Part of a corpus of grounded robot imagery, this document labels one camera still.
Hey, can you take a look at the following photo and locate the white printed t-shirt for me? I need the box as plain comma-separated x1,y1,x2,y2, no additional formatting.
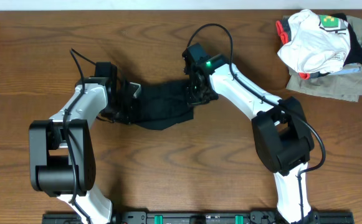
277,9,362,79

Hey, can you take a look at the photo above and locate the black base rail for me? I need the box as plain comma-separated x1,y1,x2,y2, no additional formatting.
42,210,355,224

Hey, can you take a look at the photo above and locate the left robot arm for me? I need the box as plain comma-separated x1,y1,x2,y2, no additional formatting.
29,62,141,223

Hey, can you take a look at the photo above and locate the light blue garment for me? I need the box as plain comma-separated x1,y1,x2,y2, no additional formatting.
330,63,362,75

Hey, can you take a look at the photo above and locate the red and grey garment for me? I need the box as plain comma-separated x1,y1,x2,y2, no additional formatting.
275,19,292,45

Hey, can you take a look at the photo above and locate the olive khaki garment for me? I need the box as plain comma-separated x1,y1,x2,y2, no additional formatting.
286,13,362,102

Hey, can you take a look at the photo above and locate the black t-shirt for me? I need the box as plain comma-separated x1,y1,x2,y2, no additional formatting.
129,80,194,131

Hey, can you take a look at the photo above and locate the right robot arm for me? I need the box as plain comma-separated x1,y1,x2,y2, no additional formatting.
182,44,314,223

